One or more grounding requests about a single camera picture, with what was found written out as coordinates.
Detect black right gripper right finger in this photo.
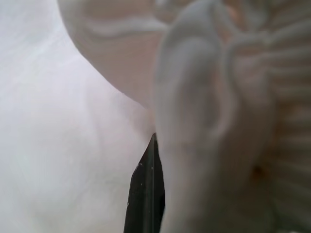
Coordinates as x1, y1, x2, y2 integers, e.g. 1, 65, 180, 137
153, 134, 167, 233

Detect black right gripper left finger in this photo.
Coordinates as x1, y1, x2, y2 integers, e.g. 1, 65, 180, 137
123, 133, 155, 233

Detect white shorts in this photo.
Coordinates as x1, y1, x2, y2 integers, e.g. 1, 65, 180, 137
0, 0, 311, 233

